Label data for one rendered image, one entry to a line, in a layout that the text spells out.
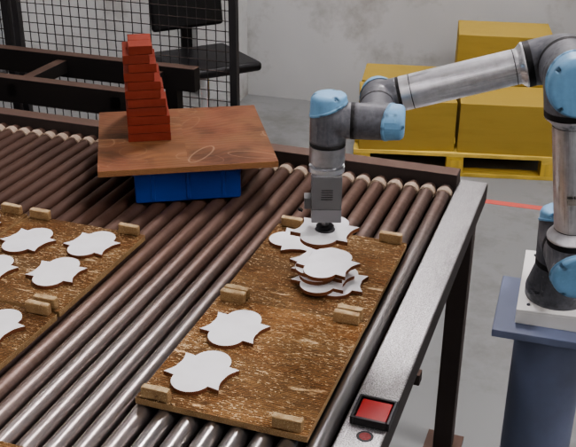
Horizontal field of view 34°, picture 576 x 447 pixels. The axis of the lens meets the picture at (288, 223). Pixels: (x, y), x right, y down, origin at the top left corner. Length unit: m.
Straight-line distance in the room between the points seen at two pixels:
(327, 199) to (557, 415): 0.83
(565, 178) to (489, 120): 3.27
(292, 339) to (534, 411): 0.69
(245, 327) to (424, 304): 0.44
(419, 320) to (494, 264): 2.27
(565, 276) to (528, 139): 3.27
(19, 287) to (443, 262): 1.03
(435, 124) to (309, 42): 1.46
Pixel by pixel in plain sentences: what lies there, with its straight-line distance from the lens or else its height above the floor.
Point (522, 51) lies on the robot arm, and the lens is 1.99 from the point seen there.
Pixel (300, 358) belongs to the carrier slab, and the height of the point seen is 0.94.
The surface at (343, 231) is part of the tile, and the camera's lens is 2.00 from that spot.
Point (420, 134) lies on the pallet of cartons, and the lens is 5.21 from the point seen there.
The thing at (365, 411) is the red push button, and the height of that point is 0.93.
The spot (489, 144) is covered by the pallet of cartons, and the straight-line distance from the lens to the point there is 5.25.
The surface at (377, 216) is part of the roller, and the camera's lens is 2.58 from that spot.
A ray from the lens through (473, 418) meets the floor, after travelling 3.37.
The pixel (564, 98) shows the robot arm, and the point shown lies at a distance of 1.85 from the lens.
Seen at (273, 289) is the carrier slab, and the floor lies 0.94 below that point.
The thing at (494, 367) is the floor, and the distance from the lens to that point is 3.64.
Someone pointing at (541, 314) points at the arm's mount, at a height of 0.90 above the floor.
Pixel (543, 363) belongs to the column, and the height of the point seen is 0.77.
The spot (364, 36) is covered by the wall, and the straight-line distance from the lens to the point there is 6.23.
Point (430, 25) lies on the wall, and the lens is 6.13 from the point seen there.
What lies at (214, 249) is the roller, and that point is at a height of 0.91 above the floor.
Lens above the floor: 2.01
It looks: 26 degrees down
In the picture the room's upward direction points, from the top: straight up
